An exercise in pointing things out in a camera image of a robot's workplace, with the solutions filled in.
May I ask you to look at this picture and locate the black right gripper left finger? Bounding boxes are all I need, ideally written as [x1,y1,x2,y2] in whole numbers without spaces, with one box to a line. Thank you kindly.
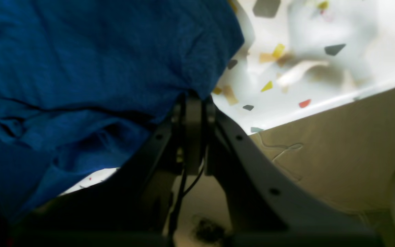
[12,95,185,247]

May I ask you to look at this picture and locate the terrazzo patterned tablecloth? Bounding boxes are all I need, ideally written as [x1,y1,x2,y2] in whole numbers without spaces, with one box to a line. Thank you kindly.
[60,0,395,196]

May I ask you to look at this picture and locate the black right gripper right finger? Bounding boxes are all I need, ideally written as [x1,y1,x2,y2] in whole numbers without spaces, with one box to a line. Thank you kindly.
[185,93,376,247]

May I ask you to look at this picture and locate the blue t-shirt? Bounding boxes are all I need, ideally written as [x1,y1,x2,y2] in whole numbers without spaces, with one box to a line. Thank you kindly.
[0,0,243,223]

